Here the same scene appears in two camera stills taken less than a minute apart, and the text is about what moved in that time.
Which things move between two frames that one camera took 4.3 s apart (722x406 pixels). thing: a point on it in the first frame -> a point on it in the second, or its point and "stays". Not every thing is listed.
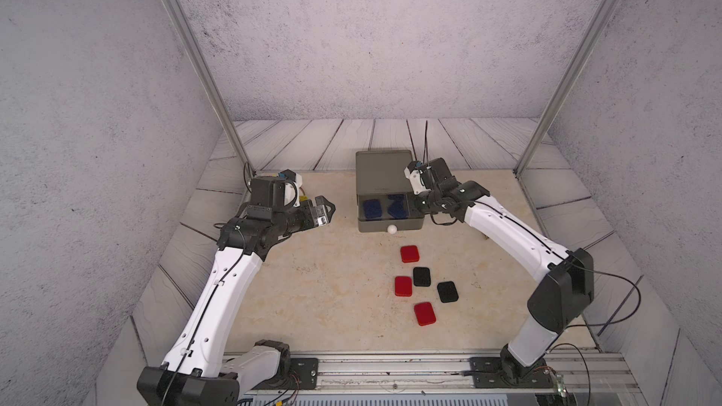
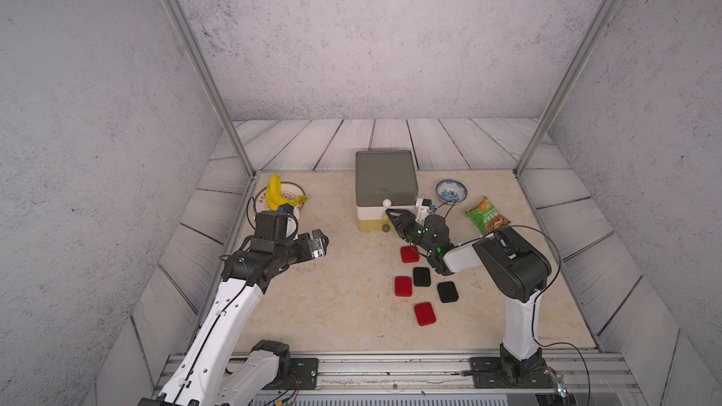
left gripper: x=322 y=216 -> x=320 y=247
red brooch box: x=424 y=313 stays
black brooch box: x=447 y=291 stays
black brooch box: x=421 y=276 stays
